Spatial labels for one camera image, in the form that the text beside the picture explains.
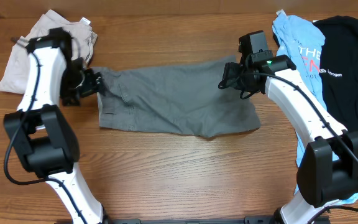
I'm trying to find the grey shorts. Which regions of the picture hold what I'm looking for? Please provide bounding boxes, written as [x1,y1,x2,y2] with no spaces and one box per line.
[94,55,261,138]

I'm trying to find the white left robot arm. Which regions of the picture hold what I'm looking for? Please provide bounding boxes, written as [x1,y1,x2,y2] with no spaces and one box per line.
[3,27,111,223]

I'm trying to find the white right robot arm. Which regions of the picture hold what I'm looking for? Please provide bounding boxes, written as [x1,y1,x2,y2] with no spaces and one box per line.
[218,55,358,223]

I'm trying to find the folded beige shorts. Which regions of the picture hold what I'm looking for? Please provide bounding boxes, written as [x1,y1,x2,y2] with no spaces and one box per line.
[0,9,98,94]

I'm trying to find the light blue t-shirt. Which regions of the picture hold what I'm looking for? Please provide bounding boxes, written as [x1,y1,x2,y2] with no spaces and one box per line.
[272,9,358,205]

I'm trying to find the black t-shirt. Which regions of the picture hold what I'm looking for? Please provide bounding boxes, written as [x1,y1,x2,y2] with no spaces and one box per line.
[314,16,358,132]

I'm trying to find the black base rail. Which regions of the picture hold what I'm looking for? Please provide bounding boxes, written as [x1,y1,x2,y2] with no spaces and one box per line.
[104,214,331,224]

